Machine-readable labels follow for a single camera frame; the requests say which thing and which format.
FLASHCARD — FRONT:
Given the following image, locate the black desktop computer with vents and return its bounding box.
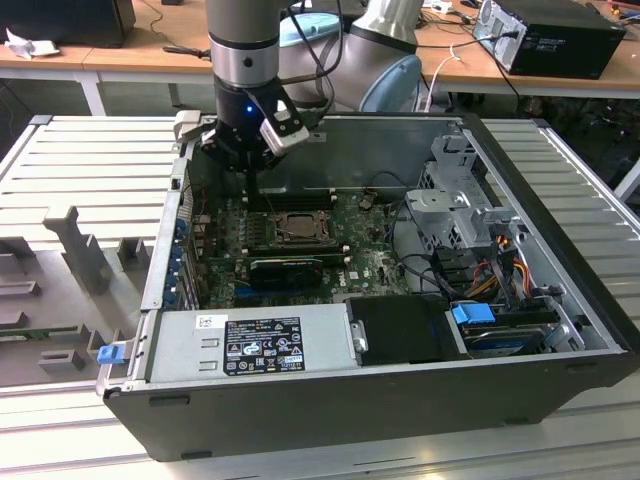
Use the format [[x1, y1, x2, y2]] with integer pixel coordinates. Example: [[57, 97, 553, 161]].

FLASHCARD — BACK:
[[474, 0, 628, 81]]

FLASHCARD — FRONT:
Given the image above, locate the large black equipment box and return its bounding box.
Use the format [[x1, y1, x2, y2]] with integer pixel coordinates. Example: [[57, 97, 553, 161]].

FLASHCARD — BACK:
[[0, 0, 137, 50]]

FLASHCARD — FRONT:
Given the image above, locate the black open PC case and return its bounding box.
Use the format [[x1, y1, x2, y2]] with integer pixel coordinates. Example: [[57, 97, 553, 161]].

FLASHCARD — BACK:
[[94, 110, 640, 464]]

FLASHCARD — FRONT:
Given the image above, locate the hard disk with blue carrier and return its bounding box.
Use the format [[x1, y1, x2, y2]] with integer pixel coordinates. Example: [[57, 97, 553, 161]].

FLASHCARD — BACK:
[[448, 301, 547, 359]]

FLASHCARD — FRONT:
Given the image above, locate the black plastic air shroud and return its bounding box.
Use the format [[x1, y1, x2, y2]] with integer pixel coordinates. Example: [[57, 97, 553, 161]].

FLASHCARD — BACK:
[[343, 293, 472, 367]]

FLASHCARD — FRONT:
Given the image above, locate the green motherboard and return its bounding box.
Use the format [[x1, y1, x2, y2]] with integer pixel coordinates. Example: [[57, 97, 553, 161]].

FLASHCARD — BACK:
[[192, 189, 416, 309]]

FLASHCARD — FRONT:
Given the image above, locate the metal socket cover frame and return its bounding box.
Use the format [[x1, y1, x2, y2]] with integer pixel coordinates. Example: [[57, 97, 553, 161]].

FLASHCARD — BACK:
[[271, 211, 333, 246]]

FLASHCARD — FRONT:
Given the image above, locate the wooden desk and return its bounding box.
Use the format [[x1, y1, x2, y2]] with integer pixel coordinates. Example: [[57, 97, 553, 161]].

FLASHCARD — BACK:
[[0, 0, 640, 117]]

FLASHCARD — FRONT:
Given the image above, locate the grey case hinge latch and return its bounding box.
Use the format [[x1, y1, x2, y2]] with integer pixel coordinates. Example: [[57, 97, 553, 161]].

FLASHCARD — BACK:
[[172, 110, 203, 145]]

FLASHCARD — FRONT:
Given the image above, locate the black looped wire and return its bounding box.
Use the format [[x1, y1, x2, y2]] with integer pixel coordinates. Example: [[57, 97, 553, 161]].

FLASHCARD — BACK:
[[388, 198, 454, 297]]

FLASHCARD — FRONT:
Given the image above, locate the orange yellow wire bundle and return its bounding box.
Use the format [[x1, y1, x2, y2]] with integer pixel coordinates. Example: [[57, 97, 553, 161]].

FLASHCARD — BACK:
[[468, 258, 534, 302]]

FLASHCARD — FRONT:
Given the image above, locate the grey metal drive cage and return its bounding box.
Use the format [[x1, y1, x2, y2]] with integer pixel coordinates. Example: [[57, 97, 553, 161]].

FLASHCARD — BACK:
[[403, 133, 504, 251]]

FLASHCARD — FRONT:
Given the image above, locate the black RAM slot bank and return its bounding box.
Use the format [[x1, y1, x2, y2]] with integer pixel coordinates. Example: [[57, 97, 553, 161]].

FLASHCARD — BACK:
[[259, 185, 335, 212], [241, 238, 351, 266]]

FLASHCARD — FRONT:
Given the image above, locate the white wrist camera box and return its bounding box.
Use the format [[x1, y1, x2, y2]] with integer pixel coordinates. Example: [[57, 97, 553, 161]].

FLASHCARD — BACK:
[[258, 96, 311, 157]]

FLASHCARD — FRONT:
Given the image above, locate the black graphics card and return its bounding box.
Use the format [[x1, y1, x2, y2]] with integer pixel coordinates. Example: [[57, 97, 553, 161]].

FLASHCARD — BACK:
[[248, 256, 324, 292]]

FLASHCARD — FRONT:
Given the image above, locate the silver CPU plate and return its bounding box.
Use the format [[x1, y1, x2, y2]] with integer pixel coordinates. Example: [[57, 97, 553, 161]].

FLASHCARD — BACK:
[[287, 217, 322, 237]]

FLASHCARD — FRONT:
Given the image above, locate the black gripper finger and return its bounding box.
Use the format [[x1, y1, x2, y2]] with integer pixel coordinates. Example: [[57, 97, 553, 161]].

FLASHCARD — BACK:
[[252, 151, 287, 205], [199, 127, 255, 205]]

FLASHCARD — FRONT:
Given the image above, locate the crumpled white paper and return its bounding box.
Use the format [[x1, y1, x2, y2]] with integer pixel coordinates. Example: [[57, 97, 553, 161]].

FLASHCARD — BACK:
[[3, 27, 62, 61]]

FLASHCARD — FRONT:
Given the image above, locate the grey parts rack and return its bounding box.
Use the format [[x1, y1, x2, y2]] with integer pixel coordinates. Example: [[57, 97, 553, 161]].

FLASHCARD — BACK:
[[0, 204, 157, 387]]

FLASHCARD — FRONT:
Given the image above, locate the white cable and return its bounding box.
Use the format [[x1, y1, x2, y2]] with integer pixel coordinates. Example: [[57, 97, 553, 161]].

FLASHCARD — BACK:
[[413, 43, 464, 112]]

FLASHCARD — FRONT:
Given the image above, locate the grey power supply unit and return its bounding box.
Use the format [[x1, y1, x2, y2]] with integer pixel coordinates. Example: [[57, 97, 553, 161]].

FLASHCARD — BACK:
[[146, 302, 362, 386]]

